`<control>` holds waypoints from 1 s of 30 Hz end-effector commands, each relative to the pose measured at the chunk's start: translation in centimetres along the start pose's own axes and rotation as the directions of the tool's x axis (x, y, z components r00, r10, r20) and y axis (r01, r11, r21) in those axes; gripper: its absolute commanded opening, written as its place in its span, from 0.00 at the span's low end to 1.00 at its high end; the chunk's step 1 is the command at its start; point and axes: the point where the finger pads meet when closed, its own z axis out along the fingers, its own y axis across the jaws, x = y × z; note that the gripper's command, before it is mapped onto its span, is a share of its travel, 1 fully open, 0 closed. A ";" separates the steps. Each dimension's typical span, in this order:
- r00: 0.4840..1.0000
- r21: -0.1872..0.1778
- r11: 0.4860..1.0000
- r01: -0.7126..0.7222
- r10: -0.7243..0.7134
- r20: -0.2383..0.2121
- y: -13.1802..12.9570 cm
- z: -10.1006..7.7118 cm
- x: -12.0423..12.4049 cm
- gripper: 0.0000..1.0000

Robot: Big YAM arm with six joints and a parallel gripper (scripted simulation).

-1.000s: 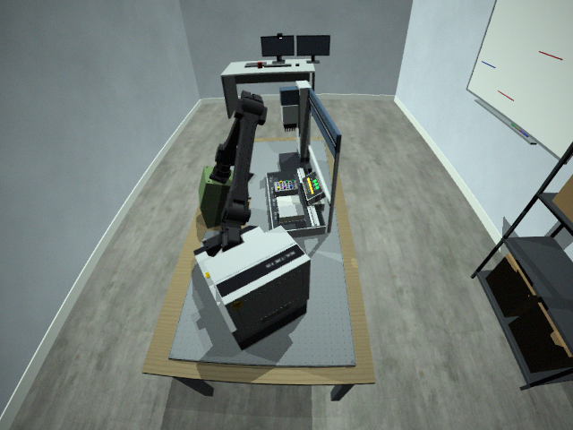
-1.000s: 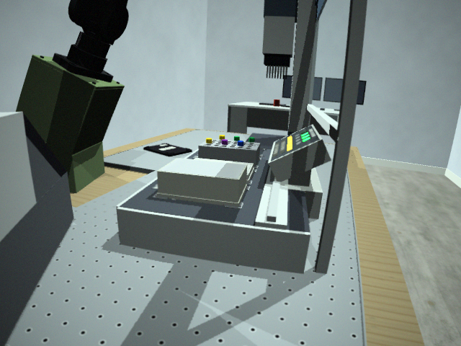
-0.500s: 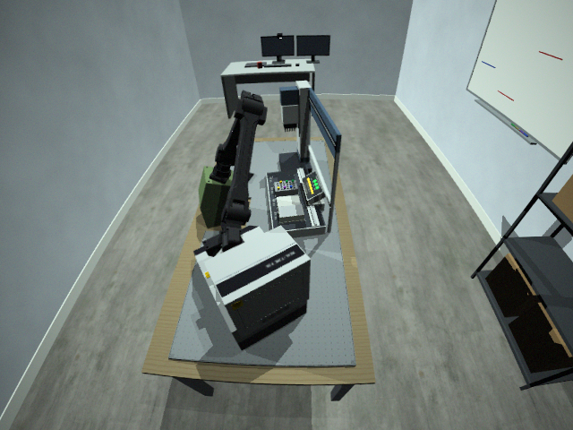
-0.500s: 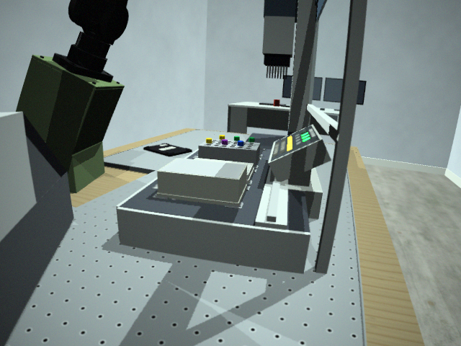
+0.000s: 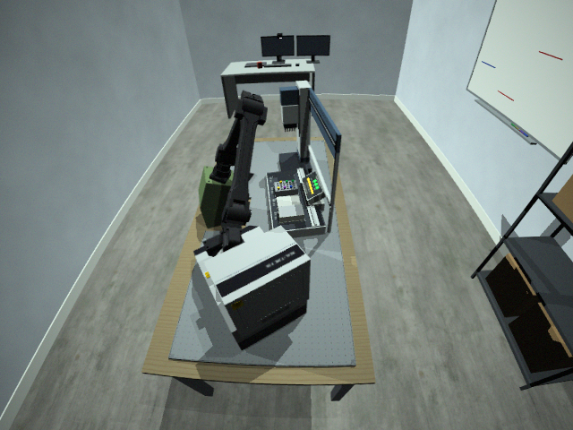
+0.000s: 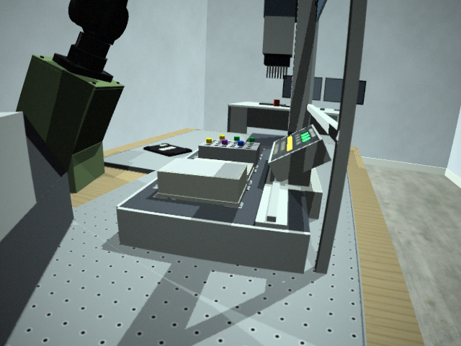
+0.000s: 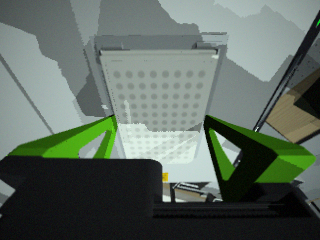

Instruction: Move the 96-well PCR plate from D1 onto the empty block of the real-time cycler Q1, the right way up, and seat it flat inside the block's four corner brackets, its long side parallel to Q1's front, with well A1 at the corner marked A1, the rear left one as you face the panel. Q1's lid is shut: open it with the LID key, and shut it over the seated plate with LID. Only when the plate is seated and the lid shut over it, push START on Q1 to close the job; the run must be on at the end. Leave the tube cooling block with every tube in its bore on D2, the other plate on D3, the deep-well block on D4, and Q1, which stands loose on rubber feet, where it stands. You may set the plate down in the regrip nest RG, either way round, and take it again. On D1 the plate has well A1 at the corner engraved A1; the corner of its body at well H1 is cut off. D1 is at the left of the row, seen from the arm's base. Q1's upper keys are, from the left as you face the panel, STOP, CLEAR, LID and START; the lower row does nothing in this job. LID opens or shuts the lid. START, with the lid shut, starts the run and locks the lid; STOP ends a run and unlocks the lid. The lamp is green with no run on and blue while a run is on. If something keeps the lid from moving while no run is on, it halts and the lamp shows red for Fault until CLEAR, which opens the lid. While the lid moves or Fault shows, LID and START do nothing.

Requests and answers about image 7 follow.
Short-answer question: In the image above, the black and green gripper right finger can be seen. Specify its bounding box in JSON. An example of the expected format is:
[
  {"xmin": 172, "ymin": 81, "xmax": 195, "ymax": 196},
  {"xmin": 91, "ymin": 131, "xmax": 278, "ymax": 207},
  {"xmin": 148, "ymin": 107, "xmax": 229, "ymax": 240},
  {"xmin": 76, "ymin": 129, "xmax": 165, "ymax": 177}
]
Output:
[{"xmin": 203, "ymin": 115, "xmax": 316, "ymax": 202}]

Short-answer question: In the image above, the white well pcr plate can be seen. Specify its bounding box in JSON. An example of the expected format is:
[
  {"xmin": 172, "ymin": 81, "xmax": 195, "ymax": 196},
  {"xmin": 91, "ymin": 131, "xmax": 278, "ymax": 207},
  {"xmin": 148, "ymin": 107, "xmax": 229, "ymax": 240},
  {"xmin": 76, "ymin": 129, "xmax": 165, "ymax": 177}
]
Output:
[{"xmin": 100, "ymin": 50, "xmax": 219, "ymax": 164}]

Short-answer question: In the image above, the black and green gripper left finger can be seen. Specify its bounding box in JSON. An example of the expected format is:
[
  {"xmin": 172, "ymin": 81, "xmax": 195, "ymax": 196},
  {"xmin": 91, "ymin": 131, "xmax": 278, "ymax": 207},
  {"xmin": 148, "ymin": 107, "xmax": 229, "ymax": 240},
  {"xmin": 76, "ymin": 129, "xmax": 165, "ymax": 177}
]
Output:
[{"xmin": 7, "ymin": 115, "xmax": 118, "ymax": 158}]

